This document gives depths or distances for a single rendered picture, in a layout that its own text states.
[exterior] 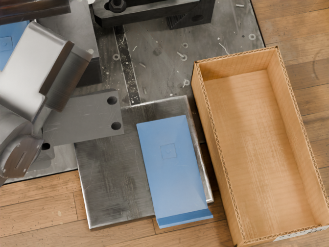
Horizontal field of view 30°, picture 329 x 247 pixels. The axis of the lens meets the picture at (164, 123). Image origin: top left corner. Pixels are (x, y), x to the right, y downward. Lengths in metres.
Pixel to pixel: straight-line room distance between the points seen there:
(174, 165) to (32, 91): 0.37
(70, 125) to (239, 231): 0.29
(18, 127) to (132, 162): 0.40
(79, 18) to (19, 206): 0.27
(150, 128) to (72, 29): 0.17
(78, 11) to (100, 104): 0.29
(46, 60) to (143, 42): 0.44
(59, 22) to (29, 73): 0.35
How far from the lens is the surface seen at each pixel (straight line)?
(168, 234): 0.84
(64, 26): 0.85
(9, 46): 0.84
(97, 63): 0.84
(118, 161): 0.84
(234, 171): 0.86
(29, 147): 0.49
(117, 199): 0.82
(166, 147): 0.84
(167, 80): 0.90
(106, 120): 0.59
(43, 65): 0.51
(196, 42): 0.94
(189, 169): 0.83
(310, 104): 0.92
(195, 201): 0.82
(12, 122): 0.46
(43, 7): 0.70
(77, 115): 0.59
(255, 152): 0.87
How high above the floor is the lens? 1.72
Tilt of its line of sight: 69 degrees down
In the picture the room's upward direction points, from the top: 6 degrees clockwise
